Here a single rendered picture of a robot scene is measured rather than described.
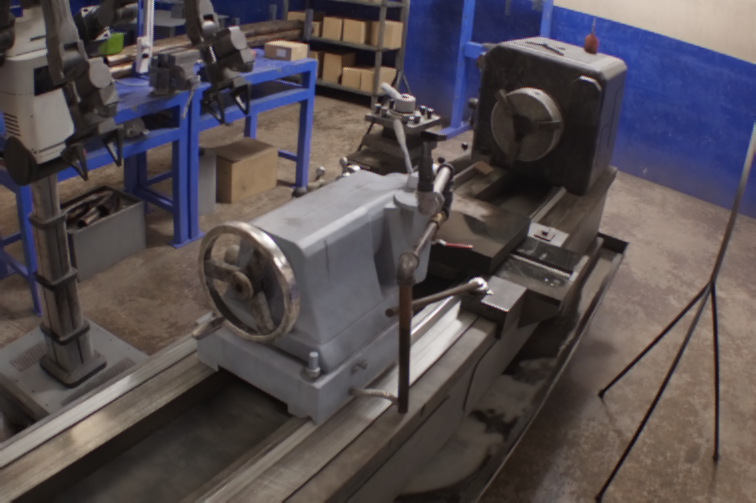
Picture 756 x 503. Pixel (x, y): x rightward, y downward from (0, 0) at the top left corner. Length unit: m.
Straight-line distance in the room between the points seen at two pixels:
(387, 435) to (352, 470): 0.12
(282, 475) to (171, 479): 0.25
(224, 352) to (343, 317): 0.25
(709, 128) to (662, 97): 0.52
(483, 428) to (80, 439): 1.18
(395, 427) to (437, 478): 0.52
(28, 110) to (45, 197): 0.31
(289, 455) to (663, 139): 4.99
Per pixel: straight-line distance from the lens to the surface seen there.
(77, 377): 2.21
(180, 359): 1.37
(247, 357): 1.23
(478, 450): 1.84
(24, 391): 2.25
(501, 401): 2.03
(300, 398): 1.19
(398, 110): 1.96
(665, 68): 5.65
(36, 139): 1.82
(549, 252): 1.88
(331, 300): 1.18
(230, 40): 1.55
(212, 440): 1.34
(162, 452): 1.31
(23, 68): 1.76
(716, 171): 5.77
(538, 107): 2.24
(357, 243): 1.23
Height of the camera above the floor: 1.67
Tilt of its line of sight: 25 degrees down
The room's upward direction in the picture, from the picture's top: 6 degrees clockwise
